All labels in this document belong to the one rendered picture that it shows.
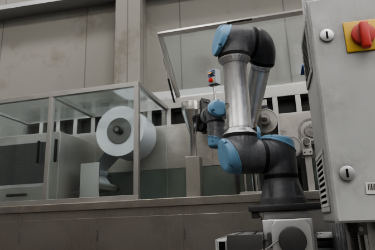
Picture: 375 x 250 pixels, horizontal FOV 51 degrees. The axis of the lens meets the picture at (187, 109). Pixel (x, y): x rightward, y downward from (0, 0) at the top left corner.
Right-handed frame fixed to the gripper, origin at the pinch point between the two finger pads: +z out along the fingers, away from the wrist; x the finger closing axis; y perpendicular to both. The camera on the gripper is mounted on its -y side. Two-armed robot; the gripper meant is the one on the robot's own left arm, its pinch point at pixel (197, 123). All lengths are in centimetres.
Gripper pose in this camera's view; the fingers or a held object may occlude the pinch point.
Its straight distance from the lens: 191.7
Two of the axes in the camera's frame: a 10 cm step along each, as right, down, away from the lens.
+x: 9.7, 1.6, 2.0
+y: -1.0, 9.5, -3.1
